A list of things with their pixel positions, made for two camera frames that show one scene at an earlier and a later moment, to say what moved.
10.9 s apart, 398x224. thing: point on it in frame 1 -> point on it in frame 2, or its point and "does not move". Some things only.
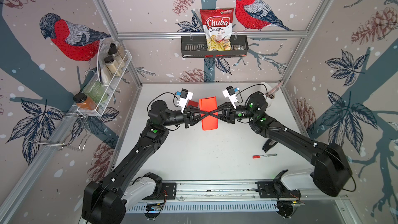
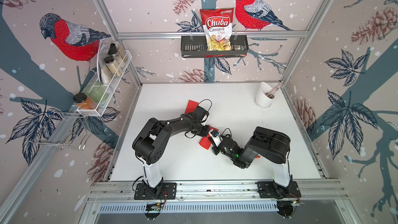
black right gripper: (230, 114) -> (214, 149)
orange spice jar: (83, 101) does not move
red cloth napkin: (192, 103) does not move
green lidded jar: (95, 91) does not move
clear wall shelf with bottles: (112, 60) does not move
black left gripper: (188, 118) -> (205, 133)
